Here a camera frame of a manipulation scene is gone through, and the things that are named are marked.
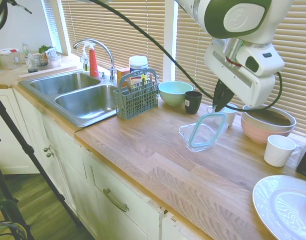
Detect pink ceramic bowl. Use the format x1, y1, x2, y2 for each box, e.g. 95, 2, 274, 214
241, 113, 297, 145

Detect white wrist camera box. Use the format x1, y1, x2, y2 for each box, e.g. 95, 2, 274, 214
236, 45, 285, 77

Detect black camera tripod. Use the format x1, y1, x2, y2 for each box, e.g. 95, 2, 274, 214
0, 89, 81, 240

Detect grey bowl with brown inside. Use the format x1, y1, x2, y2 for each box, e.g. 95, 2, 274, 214
242, 103, 298, 133

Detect white canister with blue label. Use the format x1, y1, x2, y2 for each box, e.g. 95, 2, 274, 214
129, 55, 150, 76

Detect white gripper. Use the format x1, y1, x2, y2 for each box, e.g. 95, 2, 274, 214
204, 39, 276, 113

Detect clear plastic food package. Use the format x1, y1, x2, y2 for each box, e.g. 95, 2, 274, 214
34, 49, 62, 68

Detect dark green tube frame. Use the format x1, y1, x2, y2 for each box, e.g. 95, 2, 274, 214
0, 199, 26, 240

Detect white box with red print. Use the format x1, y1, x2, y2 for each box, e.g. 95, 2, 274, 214
130, 75, 143, 88

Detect white dinner plate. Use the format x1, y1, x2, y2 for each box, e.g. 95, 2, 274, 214
252, 174, 306, 240

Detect clear plastic bottle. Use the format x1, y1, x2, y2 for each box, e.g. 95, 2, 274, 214
21, 42, 31, 63

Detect dark sauce glass bottle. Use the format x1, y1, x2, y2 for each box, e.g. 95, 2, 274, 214
26, 52, 39, 74

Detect clear tub with white lid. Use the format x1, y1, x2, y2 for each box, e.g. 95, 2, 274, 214
0, 48, 20, 70

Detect light wooden board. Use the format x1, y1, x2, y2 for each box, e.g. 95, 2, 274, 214
17, 65, 77, 79

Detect stainless steel double sink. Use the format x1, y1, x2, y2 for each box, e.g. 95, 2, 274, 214
17, 71, 121, 128

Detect grey plastic cutlery basket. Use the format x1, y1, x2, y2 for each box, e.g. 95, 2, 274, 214
113, 67, 160, 120

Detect white ceramic mug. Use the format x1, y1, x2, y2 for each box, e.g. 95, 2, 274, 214
206, 102, 239, 128
264, 134, 303, 168

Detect green leafy herbs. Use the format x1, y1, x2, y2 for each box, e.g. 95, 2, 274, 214
37, 44, 55, 55

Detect mint green bowl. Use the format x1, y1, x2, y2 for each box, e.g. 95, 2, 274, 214
158, 81, 195, 106

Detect clear lid with teal seal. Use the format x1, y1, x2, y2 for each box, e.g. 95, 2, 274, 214
189, 106, 229, 149

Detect brushed metal drawer handle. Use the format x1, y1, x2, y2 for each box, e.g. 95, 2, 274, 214
102, 188, 130, 213

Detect orange cardboard box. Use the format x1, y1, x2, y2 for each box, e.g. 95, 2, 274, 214
117, 67, 131, 88

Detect white kitchen cabinet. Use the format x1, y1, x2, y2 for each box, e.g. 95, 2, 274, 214
0, 84, 193, 240

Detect red spray bottle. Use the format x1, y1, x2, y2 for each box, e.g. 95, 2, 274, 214
81, 41, 100, 77

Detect clear hand soap bottle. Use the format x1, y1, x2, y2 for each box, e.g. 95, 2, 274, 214
80, 55, 90, 73

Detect clear plastic food container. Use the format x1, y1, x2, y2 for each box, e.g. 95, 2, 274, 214
178, 122, 218, 153

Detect black plastic cup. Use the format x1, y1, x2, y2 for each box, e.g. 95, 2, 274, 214
184, 90, 203, 115

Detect chrome kitchen faucet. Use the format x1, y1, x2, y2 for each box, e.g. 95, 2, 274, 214
72, 38, 117, 83

